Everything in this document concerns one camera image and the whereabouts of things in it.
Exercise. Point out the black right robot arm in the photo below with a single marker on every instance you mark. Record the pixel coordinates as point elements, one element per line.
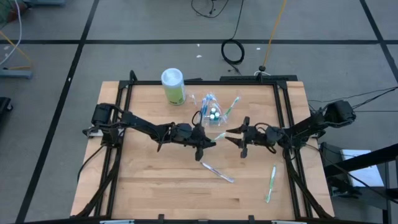
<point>311,124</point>

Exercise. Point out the white box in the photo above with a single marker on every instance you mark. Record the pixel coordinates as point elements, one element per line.
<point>367,177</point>

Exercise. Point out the grey-blue stand foot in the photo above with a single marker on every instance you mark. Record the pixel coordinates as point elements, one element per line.
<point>43,2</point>
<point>15,74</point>

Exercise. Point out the green wipes canister white lid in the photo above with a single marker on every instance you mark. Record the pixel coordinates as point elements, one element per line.
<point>173,85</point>

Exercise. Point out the black caster base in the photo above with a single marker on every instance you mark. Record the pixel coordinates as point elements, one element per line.
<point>4,104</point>

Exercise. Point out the purple toothbrush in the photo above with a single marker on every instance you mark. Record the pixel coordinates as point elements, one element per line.
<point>217,172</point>

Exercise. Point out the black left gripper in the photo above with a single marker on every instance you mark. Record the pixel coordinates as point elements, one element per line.
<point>189,135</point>

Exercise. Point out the clear acrylic triangular holder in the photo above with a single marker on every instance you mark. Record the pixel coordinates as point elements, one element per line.
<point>214,124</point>

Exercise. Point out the black side stand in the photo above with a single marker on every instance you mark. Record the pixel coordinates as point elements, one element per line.
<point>357,161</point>

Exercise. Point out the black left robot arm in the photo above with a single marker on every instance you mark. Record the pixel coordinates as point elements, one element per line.
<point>136,121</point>

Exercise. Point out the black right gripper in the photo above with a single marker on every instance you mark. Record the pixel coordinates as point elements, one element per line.
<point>259,135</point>

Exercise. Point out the black aluminium table frame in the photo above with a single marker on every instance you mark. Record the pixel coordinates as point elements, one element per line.
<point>202,83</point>

